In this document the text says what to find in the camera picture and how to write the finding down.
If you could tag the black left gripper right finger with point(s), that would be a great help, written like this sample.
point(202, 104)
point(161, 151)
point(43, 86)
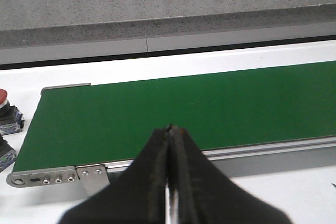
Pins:
point(201, 193)

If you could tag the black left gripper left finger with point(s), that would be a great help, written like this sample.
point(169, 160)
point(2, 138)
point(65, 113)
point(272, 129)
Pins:
point(137, 196)

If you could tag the metal conveyor end plate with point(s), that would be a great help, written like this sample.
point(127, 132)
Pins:
point(42, 177)

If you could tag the green conveyor belt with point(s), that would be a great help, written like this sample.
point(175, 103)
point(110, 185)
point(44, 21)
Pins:
point(112, 122)

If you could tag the red mushroom push button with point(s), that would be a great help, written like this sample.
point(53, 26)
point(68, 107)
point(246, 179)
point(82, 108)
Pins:
point(11, 117)

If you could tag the metal conveyor support bracket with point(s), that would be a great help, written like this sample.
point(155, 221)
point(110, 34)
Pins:
point(94, 178)

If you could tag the aluminium conveyor side rail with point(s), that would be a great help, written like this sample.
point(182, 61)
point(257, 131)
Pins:
point(274, 157)

